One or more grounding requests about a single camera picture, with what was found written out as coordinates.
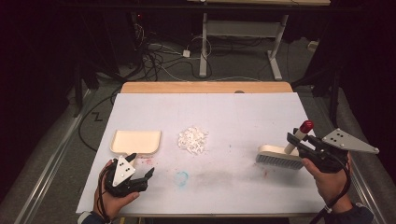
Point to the black stand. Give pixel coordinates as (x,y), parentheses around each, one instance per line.
(334,90)

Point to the white table cover sheet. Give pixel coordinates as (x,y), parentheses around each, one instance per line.
(224,118)

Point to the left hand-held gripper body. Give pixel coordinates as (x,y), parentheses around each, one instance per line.
(120,172)

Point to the person's left hand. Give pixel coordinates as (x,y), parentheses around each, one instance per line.
(107,203)

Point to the person's right hand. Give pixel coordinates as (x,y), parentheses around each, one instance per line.
(331,186)

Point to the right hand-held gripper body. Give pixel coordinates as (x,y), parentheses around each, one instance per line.
(327,155)

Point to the cream plastic dustpan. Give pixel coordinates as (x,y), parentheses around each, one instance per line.
(135,141)

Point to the white power adapter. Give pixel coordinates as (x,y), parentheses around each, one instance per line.
(186,53)

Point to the pile of white paper scraps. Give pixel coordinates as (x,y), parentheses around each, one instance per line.
(193,140)

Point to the wooden table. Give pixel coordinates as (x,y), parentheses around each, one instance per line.
(202,87)

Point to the white desk frame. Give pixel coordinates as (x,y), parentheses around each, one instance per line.
(243,29)

